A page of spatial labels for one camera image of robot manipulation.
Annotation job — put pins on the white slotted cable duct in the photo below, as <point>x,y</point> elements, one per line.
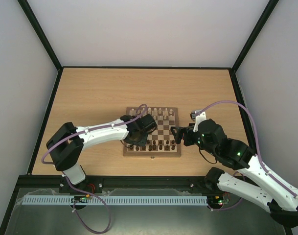
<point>116,200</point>

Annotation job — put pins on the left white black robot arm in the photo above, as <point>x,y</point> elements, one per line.
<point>66,145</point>

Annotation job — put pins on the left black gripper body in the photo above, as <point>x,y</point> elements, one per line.
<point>138,141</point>

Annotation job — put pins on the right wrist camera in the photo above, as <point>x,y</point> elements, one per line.
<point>197,116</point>

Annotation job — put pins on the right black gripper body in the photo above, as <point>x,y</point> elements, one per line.
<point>186,136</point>

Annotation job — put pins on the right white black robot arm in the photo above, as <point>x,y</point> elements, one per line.
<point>269,191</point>

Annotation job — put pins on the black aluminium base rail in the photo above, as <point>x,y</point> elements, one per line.
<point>100,183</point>

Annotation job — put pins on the wooden chess board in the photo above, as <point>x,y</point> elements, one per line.
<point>163,133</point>

